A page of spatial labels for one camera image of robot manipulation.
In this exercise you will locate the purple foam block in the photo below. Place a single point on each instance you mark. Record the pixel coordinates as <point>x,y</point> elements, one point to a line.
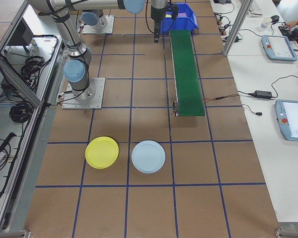
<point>182,15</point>

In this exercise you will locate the light blue round plate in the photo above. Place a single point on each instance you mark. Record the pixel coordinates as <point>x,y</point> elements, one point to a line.
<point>149,157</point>

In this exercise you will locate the yellow round plate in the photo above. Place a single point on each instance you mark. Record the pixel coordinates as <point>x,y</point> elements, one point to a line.
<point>101,153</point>

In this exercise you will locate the bare person hand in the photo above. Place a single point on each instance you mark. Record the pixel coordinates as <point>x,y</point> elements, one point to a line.
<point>296,23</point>

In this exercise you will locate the blue plastic storage bin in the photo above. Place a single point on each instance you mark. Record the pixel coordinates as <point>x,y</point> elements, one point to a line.
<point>186,22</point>

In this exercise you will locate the green conveyor belt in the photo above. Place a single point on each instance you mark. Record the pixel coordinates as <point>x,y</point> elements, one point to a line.
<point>186,74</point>

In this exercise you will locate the small circuit board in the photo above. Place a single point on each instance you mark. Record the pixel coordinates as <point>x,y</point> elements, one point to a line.
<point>219,20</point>
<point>223,31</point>

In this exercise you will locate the dark grey device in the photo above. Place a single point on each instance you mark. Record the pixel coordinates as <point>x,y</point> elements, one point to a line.
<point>222,1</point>

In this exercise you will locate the small black adapter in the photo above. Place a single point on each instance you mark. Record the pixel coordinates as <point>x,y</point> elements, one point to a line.
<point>236,39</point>

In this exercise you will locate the white keyboard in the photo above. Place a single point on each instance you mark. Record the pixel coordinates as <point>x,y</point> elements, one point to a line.
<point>256,8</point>

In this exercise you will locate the white paper cup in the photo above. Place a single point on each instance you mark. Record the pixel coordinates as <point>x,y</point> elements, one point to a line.
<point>265,23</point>

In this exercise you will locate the dark computer mouse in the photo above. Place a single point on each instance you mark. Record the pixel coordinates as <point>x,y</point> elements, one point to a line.
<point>275,18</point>

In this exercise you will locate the black power adapter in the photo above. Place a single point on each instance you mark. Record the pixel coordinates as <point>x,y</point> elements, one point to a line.
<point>263,94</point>

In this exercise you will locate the grey-blue teach pendant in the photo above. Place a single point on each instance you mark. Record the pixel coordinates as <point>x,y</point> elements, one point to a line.
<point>279,48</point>
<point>295,121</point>

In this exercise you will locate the dark grey box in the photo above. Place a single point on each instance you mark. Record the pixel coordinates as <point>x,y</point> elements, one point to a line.
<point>23,33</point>

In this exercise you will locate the aluminium profile bar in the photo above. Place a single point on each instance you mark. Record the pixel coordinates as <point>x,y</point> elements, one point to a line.
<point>15,234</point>
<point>288,233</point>

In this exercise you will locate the white square base plate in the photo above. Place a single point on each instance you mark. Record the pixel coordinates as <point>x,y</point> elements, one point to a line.
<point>99,99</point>
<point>110,24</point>

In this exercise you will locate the aluminium profile post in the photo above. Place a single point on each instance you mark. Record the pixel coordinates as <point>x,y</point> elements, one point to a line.
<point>235,27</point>

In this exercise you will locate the aluminium V-shaped frame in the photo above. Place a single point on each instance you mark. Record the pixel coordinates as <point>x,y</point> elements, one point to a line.
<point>17,81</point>

